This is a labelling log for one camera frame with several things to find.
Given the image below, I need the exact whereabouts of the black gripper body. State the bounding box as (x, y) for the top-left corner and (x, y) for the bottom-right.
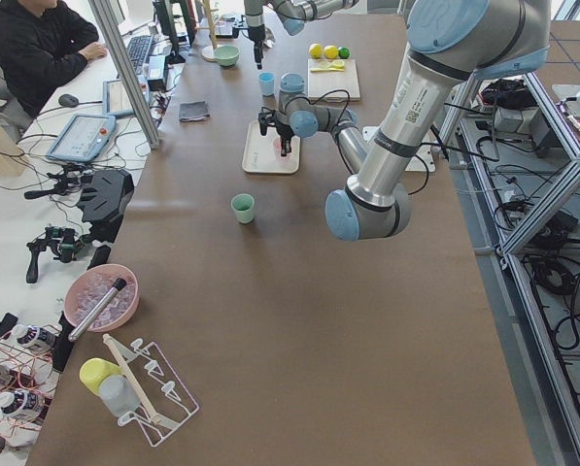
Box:
(275, 121), (293, 150)
(248, 26), (264, 61)

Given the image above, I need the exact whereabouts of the light blue cup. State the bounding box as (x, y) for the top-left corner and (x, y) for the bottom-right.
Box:
(258, 72), (275, 97)

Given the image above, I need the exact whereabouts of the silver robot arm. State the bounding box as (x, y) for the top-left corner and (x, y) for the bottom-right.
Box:
(243, 0), (358, 70)
(272, 1), (551, 241)

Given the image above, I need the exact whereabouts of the cream rabbit print tray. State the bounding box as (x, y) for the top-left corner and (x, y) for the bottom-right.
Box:
(242, 120), (301, 175)

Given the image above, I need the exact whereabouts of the green bowl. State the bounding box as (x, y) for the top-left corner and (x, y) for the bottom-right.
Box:
(214, 45), (240, 67)

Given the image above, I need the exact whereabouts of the wooden stand with base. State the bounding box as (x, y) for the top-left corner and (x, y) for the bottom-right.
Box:
(200, 0), (227, 62)

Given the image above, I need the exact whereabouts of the bamboo cutting board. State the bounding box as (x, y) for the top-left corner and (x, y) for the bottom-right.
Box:
(306, 58), (361, 102)

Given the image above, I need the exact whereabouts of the lower whole lemon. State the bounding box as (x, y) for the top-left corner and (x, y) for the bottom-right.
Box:
(308, 43), (323, 59)

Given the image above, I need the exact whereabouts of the whole lemon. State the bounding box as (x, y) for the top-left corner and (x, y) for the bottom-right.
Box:
(308, 43), (323, 59)
(324, 45), (339, 60)

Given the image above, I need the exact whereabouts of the yellow plastic knife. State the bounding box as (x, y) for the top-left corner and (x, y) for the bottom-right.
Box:
(309, 67), (346, 73)

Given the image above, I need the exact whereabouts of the upper whole lemon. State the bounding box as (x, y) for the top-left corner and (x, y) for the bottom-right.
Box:
(324, 45), (339, 60)

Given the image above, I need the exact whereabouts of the mint green cup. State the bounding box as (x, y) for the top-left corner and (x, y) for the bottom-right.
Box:
(230, 193), (255, 224)

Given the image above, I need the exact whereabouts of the green lime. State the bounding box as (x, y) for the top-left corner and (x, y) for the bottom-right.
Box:
(338, 47), (351, 59)

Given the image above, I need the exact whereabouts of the grey folded cloth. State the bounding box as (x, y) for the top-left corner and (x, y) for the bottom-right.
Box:
(179, 101), (210, 122)

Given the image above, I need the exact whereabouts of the black keyboard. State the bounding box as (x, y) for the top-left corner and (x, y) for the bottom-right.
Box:
(126, 35), (154, 74)

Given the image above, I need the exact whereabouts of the black vr headset stand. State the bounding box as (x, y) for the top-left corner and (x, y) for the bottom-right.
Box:
(77, 169), (134, 243)

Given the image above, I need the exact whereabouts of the black computer mouse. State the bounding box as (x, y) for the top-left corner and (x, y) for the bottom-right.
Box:
(58, 93), (80, 108)

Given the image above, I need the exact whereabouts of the blue teach pendant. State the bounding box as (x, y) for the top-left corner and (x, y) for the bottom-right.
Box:
(46, 114), (116, 163)

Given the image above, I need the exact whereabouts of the person in black hoodie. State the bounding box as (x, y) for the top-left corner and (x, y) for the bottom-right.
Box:
(0, 0), (108, 117)

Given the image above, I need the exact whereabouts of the metal tube black cap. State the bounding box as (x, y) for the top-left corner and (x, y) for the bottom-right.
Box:
(67, 278), (127, 343)

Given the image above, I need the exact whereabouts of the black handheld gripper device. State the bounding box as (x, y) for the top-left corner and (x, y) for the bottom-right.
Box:
(25, 225), (92, 283)

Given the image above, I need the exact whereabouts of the pink bowl with ice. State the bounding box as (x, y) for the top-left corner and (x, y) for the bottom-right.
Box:
(64, 264), (140, 333)

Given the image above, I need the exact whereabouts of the yellow cup on rack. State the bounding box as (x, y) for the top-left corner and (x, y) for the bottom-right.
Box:
(79, 357), (121, 395)

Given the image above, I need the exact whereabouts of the clear cup on rack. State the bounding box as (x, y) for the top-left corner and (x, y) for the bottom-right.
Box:
(98, 375), (141, 417)

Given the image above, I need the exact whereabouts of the bottle with purple label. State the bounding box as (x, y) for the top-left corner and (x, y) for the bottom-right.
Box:
(11, 324), (56, 354)

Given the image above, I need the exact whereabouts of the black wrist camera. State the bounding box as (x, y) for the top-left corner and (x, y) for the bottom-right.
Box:
(257, 107), (276, 136)

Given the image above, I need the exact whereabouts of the aluminium frame post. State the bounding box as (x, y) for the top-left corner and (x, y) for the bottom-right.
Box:
(88, 0), (160, 150)

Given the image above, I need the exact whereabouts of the white wire cup rack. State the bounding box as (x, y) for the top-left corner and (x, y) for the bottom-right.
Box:
(103, 334), (201, 448)

